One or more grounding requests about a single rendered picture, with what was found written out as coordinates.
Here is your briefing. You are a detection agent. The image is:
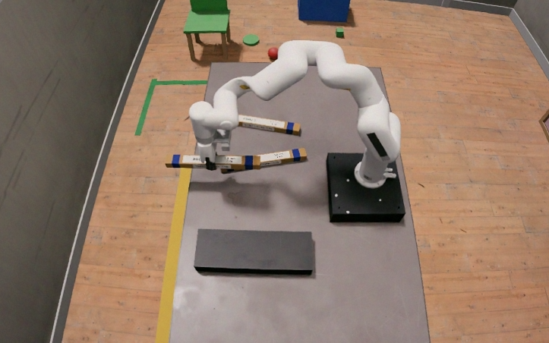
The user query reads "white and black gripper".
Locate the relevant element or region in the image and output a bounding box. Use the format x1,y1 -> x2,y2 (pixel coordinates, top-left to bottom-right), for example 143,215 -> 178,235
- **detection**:
198,142 -> 217,171

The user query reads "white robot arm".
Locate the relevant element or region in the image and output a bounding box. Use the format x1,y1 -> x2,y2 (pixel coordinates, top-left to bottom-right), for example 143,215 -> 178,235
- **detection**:
189,40 -> 401,188

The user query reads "tan box with blue bands and white labels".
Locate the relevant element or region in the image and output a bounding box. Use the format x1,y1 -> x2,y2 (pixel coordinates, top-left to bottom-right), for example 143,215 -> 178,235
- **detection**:
220,148 -> 307,172

